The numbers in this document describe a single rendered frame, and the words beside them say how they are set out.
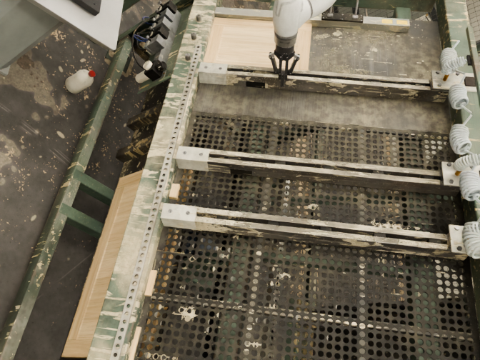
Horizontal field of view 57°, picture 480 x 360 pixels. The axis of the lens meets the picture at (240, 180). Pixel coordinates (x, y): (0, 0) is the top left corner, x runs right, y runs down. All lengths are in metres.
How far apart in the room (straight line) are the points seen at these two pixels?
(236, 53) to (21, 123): 1.14
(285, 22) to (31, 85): 1.46
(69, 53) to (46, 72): 0.22
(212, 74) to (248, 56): 0.23
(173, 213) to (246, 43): 0.98
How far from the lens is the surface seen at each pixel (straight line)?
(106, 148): 2.76
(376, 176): 1.74
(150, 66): 2.12
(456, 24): 2.38
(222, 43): 2.25
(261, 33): 2.29
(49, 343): 2.43
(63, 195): 2.33
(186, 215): 1.62
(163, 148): 1.82
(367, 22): 2.37
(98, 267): 2.20
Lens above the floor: 2.11
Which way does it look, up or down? 35 degrees down
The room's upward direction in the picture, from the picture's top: 74 degrees clockwise
